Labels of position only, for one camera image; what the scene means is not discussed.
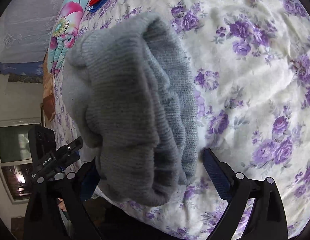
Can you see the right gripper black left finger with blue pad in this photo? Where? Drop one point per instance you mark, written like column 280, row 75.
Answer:
column 43, row 219

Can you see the grey sweat pants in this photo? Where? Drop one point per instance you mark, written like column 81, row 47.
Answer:
column 129, row 90

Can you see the white lace curtain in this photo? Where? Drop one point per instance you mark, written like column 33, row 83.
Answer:
column 25, row 29

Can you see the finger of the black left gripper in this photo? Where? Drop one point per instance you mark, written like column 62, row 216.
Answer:
column 72, row 147
column 68, row 159

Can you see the floral pink teal pillow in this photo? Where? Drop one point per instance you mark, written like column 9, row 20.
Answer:
column 64, row 32

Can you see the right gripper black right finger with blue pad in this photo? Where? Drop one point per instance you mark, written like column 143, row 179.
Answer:
column 267, row 219

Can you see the wooden headboard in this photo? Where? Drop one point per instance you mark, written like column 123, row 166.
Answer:
column 49, row 105

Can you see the purple floral bed sheet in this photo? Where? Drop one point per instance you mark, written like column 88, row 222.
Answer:
column 250, row 63

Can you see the dark framed window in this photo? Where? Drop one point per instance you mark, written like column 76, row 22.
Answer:
column 15, row 157

